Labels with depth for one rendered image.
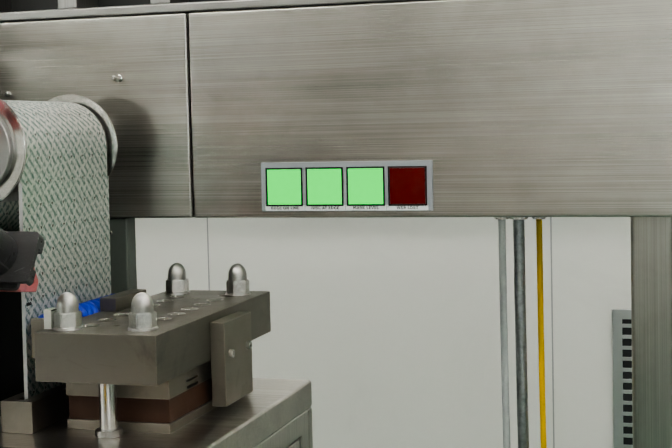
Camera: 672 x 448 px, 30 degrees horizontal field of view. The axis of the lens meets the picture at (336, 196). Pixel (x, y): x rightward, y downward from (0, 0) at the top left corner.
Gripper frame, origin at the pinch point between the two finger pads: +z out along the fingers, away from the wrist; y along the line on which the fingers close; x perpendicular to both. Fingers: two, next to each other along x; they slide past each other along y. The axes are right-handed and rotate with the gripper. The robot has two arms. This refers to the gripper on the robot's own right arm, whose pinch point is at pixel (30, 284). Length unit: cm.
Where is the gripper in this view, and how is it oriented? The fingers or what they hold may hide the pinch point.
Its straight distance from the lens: 162.6
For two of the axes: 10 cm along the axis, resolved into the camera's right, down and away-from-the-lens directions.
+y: 9.6, 0.1, -2.8
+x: 1.3, -9.0, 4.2
